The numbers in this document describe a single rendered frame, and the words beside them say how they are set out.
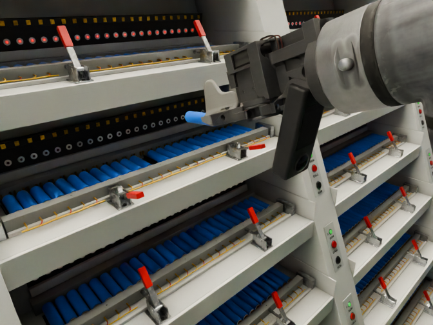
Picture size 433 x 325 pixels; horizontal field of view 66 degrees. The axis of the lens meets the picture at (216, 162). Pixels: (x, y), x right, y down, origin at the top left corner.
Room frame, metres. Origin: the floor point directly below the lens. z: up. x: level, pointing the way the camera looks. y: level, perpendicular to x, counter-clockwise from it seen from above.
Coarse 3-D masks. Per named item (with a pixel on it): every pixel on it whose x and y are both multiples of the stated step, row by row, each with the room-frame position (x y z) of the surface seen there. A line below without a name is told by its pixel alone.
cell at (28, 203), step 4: (20, 192) 0.54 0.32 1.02; (24, 192) 0.54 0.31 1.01; (16, 196) 0.54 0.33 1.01; (20, 196) 0.53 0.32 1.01; (24, 196) 0.53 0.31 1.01; (28, 196) 0.53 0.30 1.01; (20, 200) 0.52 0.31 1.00; (24, 200) 0.52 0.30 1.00; (28, 200) 0.51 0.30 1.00; (32, 200) 0.52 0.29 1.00; (24, 204) 0.51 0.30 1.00; (28, 204) 0.50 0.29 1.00; (32, 204) 0.50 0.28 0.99; (24, 208) 0.51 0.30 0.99
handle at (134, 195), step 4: (120, 188) 0.52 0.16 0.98; (120, 192) 0.52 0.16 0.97; (124, 192) 0.51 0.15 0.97; (128, 192) 0.51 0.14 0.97; (132, 192) 0.48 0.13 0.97; (136, 192) 0.48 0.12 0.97; (140, 192) 0.47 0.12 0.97; (120, 196) 0.51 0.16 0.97; (124, 196) 0.50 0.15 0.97; (128, 196) 0.48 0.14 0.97; (132, 196) 0.47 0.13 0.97; (136, 196) 0.46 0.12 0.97; (140, 196) 0.47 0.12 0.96
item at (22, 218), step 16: (224, 144) 0.70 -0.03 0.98; (240, 144) 0.74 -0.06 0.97; (176, 160) 0.63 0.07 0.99; (192, 160) 0.65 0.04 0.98; (128, 176) 0.57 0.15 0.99; (144, 176) 0.59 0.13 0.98; (80, 192) 0.52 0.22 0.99; (96, 192) 0.53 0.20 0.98; (32, 208) 0.48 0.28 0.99; (48, 208) 0.49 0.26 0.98; (64, 208) 0.50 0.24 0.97; (16, 224) 0.46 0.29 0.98
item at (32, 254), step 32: (256, 128) 0.82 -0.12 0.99; (64, 160) 0.63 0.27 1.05; (224, 160) 0.68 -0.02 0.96; (256, 160) 0.70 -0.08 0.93; (160, 192) 0.56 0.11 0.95; (192, 192) 0.59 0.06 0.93; (0, 224) 0.44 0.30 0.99; (64, 224) 0.48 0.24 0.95; (96, 224) 0.48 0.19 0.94; (128, 224) 0.52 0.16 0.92; (0, 256) 0.42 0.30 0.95; (32, 256) 0.43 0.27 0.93; (64, 256) 0.46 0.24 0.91
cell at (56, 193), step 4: (44, 184) 0.57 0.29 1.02; (48, 184) 0.56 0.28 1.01; (52, 184) 0.56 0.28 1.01; (44, 188) 0.56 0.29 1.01; (48, 188) 0.55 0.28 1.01; (52, 188) 0.55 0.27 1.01; (56, 188) 0.55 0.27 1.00; (48, 192) 0.55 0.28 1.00; (52, 192) 0.54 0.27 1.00; (56, 192) 0.53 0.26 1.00; (60, 192) 0.53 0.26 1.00; (52, 196) 0.53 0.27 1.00; (56, 196) 0.52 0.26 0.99; (60, 196) 0.53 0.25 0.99
